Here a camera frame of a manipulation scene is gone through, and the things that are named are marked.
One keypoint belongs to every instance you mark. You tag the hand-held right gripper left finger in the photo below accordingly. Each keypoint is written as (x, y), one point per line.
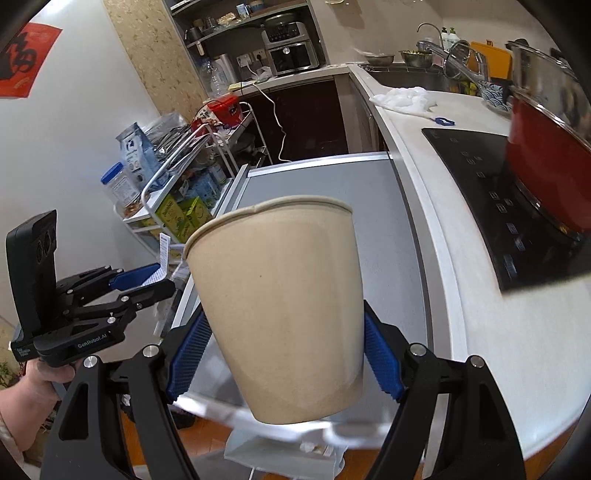
(189, 355)

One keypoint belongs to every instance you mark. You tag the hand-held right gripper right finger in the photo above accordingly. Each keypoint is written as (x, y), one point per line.
(381, 355)

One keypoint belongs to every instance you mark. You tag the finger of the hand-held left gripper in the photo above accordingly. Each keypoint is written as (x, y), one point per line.
(134, 277)
(147, 295)

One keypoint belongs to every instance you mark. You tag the white printed receipt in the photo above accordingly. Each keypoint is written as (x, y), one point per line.
(164, 249)

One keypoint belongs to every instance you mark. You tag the tan paper cup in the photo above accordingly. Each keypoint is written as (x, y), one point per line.
(277, 300)

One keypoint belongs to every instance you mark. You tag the white plastic bin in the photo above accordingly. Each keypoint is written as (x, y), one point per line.
(277, 452)

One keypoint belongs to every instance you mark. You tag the person's left forearm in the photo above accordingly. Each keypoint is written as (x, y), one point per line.
(18, 429)

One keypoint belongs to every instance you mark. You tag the person's left hand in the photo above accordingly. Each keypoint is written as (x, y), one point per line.
(39, 387)

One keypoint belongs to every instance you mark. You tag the stack of green cartons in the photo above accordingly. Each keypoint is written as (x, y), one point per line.
(184, 217)

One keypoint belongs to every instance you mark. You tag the plastic jar with blue lid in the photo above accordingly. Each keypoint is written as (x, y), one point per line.
(120, 189)

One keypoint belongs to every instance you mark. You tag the blue white bag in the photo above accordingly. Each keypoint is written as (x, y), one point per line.
(136, 152)

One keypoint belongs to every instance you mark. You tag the black induction cooktop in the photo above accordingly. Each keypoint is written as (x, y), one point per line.
(485, 198)

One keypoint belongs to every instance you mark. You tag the red box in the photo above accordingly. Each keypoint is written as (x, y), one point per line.
(224, 110)

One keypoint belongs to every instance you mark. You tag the clear plastic bottle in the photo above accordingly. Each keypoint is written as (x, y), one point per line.
(212, 78)

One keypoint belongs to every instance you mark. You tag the small blue clip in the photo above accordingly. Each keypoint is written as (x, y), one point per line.
(443, 121)

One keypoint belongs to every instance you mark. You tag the red cooking pot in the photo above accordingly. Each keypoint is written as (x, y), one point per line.
(549, 170)

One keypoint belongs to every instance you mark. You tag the white crumpled cloth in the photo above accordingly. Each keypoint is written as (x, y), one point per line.
(404, 99)

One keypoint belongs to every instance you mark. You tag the silver countertop oven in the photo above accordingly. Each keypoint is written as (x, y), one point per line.
(295, 57)

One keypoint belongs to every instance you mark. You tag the steel kitchen sink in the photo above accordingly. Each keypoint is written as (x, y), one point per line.
(415, 78)

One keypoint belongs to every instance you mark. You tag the blue patterned bowl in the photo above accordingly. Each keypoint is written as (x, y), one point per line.
(496, 99)

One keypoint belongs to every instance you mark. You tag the black air fryer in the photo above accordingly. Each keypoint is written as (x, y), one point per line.
(284, 30)

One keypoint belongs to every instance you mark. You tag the shallow steel bowl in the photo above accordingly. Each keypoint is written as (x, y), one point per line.
(379, 59)

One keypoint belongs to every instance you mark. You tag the steel bowl with greens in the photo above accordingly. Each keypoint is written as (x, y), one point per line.
(415, 57)

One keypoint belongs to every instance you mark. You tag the small glass lid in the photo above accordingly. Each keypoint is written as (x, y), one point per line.
(461, 60)

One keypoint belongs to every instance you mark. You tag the orange cutting board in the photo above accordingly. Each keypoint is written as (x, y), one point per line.
(496, 60)

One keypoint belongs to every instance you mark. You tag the dish soap bottles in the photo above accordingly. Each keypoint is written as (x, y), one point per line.
(450, 39)

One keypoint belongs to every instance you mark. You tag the chrome kitchen faucet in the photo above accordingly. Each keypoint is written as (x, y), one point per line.
(429, 32)

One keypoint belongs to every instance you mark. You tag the red wall poster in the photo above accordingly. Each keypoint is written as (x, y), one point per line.
(23, 60)

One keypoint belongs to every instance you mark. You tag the white wall socket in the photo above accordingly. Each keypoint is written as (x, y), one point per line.
(251, 58)

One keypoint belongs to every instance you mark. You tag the wall shelf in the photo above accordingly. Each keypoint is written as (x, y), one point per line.
(240, 25)

